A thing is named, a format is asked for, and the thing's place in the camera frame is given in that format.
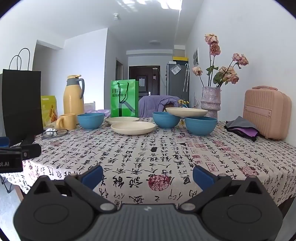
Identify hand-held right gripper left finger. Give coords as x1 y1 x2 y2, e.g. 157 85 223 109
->
25 165 117 213

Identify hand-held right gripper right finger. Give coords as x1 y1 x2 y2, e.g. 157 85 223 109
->
179 165 272 213

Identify blue bowl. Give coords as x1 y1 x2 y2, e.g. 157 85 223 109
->
77 113 105 130
184 116 218 136
152 112 180 129

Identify cream round plate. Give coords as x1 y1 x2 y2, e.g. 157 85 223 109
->
166 107 209 118
111 121 156 135
105 116 140 126

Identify black-rimmed eyeglasses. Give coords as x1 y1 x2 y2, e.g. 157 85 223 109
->
42 129 69 139

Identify black paper bag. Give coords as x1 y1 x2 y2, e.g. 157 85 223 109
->
0 48 44 147

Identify yellow-green snack bag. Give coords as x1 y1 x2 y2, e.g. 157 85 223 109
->
41 95 58 128

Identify yellow mug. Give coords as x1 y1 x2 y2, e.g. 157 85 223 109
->
56 113 77 131

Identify grey and purple cloth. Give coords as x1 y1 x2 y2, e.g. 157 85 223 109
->
223 116 260 142

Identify yellow thermos jug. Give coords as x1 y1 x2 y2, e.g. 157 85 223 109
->
63 75 85 118

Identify purple tissue pack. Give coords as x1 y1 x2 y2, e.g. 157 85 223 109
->
84 102 112 117

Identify pink textured vase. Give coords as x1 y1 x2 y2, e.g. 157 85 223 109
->
200 86 222 119

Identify green paper bag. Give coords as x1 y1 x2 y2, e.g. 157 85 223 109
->
110 79 139 118

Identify pink hard-shell case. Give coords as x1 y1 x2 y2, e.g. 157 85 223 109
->
243 86 292 140

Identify purple jacket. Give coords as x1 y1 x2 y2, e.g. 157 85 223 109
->
138 95 184 118

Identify grey refrigerator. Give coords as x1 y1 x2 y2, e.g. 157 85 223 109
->
166 62 190 101

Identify folded white umbrella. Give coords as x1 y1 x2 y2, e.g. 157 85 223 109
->
183 64 190 92

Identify dried pink roses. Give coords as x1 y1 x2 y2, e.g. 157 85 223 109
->
192 34 249 88

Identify dark brown door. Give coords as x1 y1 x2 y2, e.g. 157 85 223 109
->
129 65 161 97

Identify yellow and black box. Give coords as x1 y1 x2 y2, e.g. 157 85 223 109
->
172 56 188 65

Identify black wire stand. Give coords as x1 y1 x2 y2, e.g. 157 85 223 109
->
0 174 12 194

